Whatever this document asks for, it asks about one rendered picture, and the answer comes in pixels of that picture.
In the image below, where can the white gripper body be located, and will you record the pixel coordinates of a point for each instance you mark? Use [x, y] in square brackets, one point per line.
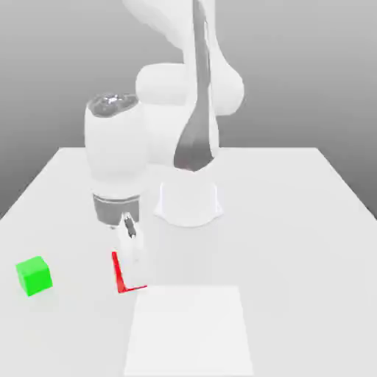
[134, 259]

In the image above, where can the small green cube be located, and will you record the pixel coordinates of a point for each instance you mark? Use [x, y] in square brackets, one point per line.
[34, 277]

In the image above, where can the small red cube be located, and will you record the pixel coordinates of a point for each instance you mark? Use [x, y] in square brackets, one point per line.
[119, 277]

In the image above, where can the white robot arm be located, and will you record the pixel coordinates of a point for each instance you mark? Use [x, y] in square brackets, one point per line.
[117, 153]

